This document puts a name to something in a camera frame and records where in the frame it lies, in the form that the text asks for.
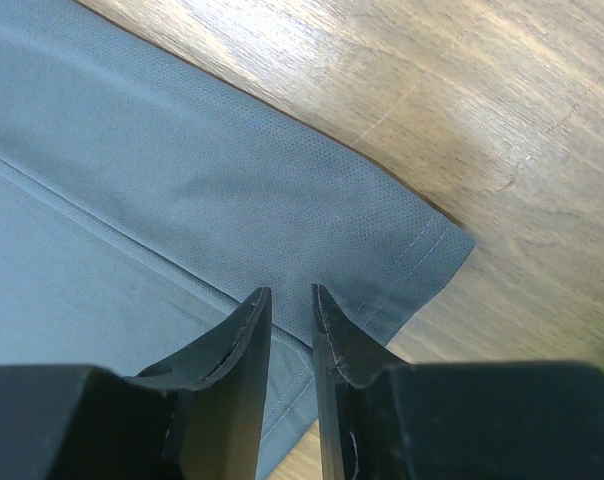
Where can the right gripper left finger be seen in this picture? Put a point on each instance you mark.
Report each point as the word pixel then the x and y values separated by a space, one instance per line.
pixel 217 384

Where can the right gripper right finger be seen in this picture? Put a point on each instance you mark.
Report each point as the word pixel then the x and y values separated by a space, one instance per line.
pixel 361 431

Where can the dark grey t-shirt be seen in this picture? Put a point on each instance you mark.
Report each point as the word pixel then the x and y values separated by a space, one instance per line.
pixel 142 200

